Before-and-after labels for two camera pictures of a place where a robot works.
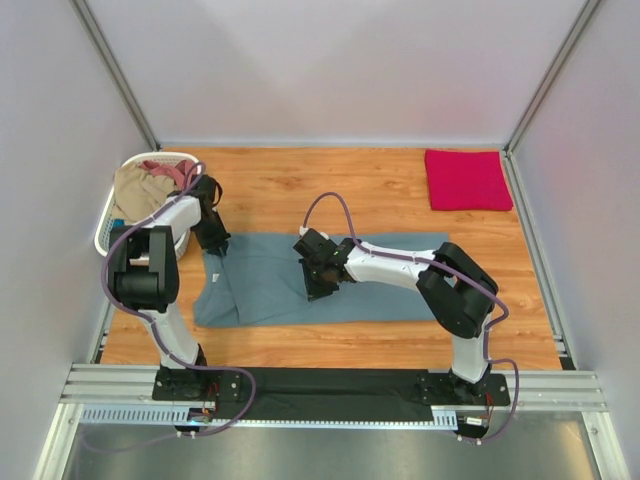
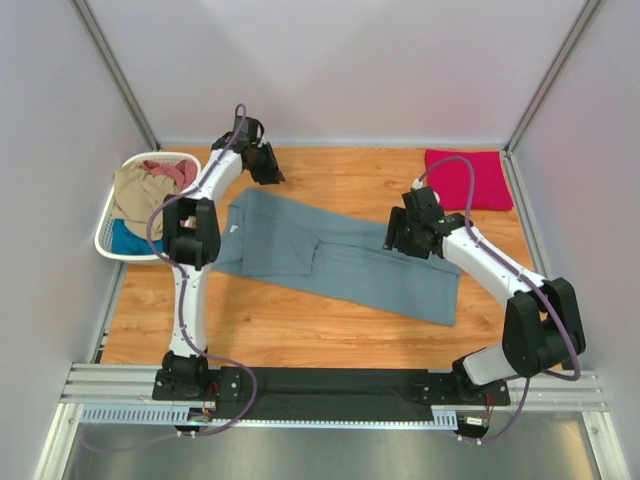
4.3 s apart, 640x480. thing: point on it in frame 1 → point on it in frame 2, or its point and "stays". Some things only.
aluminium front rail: [105, 384] stays
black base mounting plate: [327, 393] stays
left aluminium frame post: [118, 70] stays
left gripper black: [214, 239] → [265, 162]
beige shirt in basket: [138, 192] stays
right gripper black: [318, 282] → [396, 228]
